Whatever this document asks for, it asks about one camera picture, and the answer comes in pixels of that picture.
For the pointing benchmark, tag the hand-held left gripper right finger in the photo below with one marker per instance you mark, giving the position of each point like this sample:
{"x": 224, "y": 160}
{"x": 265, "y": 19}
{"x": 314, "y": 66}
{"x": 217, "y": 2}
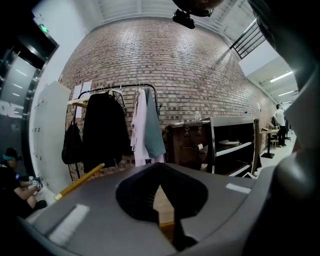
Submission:
{"x": 187, "y": 195}

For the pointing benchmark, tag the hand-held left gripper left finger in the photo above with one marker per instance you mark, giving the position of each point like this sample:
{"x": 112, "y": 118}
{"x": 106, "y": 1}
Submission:
{"x": 135, "y": 195}

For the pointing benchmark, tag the wooden shelf cart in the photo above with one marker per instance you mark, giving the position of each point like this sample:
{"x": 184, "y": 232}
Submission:
{"x": 82, "y": 178}

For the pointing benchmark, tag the white plate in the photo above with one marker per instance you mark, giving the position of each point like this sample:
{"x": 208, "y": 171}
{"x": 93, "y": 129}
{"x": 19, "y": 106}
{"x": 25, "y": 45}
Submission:
{"x": 228, "y": 142}

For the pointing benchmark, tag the stainless steel kitchen cart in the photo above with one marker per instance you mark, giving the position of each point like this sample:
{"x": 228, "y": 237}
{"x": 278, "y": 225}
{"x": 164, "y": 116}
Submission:
{"x": 230, "y": 120}

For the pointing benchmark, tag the pale lilac shirt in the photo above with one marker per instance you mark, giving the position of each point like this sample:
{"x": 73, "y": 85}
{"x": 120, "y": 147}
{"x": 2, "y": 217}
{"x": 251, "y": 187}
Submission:
{"x": 138, "y": 130}

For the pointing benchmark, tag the grey-blue shirt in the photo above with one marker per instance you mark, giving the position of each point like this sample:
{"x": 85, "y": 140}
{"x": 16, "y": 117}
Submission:
{"x": 153, "y": 132}

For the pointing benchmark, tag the black coat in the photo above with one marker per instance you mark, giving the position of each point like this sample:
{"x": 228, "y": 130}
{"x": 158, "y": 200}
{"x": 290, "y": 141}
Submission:
{"x": 105, "y": 130}

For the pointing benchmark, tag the clear plastic water bottle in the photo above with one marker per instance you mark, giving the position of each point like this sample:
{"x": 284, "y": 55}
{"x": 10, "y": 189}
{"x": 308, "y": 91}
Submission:
{"x": 198, "y": 117}

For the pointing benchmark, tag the black hanging bag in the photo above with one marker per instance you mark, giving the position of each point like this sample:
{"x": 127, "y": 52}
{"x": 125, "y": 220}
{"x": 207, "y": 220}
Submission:
{"x": 72, "y": 145}

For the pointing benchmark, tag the small wooden stool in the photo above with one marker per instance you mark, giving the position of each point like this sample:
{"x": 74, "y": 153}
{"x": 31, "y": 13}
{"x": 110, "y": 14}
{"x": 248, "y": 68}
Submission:
{"x": 274, "y": 143}

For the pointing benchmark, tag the wooden table black base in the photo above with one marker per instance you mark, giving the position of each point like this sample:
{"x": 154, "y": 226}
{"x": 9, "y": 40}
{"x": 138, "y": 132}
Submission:
{"x": 268, "y": 131}

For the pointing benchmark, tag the white clothes hanger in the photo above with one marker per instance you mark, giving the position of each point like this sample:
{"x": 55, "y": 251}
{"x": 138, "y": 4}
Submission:
{"x": 117, "y": 92}

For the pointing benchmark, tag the white board panel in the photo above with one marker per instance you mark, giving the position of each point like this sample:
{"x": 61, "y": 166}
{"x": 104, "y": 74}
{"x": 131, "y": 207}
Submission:
{"x": 50, "y": 130}

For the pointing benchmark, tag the light wooden rack shelf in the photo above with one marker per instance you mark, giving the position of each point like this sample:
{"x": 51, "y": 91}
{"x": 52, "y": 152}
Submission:
{"x": 77, "y": 102}

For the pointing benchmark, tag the black metal clothes rack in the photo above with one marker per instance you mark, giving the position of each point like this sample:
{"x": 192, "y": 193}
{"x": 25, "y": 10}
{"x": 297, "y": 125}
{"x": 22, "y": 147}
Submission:
{"x": 130, "y": 85}

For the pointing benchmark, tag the white paper sheet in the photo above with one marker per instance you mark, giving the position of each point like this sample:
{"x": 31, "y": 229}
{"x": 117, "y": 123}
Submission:
{"x": 87, "y": 87}
{"x": 77, "y": 92}

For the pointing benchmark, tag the steel elevator door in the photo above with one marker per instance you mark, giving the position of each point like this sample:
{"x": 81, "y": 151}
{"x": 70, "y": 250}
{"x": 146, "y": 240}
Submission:
{"x": 20, "y": 82}

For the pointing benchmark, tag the black window railing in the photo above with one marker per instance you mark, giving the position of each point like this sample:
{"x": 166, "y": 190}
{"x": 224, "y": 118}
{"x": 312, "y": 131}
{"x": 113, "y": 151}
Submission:
{"x": 247, "y": 41}

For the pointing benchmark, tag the ceiling light tube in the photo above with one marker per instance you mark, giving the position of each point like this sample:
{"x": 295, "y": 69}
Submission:
{"x": 250, "y": 26}

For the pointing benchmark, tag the green exit sign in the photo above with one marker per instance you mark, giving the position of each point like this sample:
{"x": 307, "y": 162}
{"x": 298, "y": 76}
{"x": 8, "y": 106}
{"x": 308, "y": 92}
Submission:
{"x": 44, "y": 28}

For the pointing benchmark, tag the person's dark shirt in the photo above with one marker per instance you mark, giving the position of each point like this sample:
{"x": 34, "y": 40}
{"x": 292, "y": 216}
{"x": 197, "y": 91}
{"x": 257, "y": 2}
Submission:
{"x": 287, "y": 25}

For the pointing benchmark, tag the white wall notice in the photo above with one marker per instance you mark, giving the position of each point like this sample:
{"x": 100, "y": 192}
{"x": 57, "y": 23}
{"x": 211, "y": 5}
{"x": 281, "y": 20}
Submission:
{"x": 259, "y": 107}

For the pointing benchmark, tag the black head-worn camera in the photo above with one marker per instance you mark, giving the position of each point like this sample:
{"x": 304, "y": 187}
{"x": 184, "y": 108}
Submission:
{"x": 183, "y": 20}

